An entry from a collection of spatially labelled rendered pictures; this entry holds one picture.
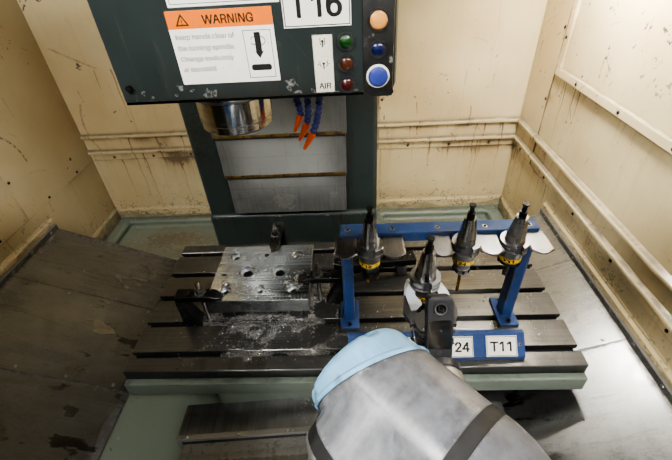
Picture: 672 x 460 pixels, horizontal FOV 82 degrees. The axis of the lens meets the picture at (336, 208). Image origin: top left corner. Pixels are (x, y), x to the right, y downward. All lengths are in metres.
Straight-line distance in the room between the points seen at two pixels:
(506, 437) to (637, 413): 0.94
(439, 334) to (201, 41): 0.61
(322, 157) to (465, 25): 0.77
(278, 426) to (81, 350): 0.76
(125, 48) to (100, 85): 1.31
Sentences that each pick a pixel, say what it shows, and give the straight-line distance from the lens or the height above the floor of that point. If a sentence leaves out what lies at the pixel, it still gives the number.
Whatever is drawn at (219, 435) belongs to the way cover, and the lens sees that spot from 1.24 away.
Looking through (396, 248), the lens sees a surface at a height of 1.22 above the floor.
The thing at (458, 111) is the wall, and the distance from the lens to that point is 1.84.
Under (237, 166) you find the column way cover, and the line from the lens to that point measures 1.49.
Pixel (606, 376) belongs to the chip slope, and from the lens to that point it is 1.34.
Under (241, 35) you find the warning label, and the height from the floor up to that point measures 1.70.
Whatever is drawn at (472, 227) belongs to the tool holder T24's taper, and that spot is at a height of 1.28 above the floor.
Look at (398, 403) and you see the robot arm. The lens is 0.37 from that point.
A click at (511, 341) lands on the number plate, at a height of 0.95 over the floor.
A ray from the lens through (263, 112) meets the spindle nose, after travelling 0.85.
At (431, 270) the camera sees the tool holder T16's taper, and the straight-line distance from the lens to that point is 0.80.
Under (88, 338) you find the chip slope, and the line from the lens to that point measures 1.65.
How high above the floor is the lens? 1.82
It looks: 36 degrees down
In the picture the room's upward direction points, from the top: 4 degrees counter-clockwise
